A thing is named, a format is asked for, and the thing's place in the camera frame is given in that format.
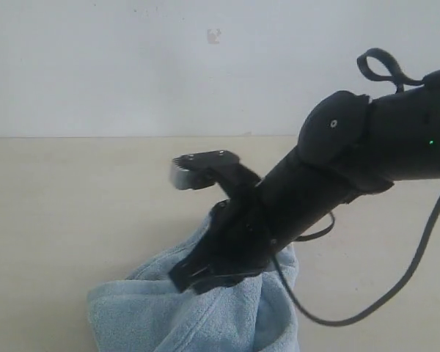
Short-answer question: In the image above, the light blue fluffy towel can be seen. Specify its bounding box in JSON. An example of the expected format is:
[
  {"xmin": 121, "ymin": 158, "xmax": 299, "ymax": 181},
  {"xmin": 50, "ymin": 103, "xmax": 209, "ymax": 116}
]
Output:
[{"xmin": 87, "ymin": 218, "xmax": 299, "ymax": 351}]

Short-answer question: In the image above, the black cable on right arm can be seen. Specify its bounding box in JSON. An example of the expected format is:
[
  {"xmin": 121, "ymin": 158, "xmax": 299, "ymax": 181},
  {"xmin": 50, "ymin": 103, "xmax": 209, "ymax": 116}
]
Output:
[{"xmin": 274, "ymin": 172, "xmax": 440, "ymax": 326}]

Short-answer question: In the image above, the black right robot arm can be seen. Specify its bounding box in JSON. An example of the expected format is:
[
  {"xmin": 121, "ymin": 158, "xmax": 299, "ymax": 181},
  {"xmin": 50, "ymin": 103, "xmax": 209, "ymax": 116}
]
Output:
[{"xmin": 169, "ymin": 70, "xmax": 440, "ymax": 293}]

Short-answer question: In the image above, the black strap loop on arm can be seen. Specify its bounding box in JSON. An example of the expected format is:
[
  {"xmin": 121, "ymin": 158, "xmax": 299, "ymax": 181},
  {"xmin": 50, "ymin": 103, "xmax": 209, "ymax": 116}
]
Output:
[{"xmin": 356, "ymin": 48, "xmax": 426, "ymax": 92}]

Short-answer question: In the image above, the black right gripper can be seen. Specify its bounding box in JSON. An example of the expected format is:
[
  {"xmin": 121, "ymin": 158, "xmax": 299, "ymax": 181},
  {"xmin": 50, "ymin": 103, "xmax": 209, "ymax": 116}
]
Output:
[{"xmin": 168, "ymin": 200, "xmax": 279, "ymax": 295}]

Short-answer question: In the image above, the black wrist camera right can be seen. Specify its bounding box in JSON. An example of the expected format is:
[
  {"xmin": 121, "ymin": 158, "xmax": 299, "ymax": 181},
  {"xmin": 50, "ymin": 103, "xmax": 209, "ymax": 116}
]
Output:
[{"xmin": 169, "ymin": 150, "xmax": 261, "ymax": 198}]

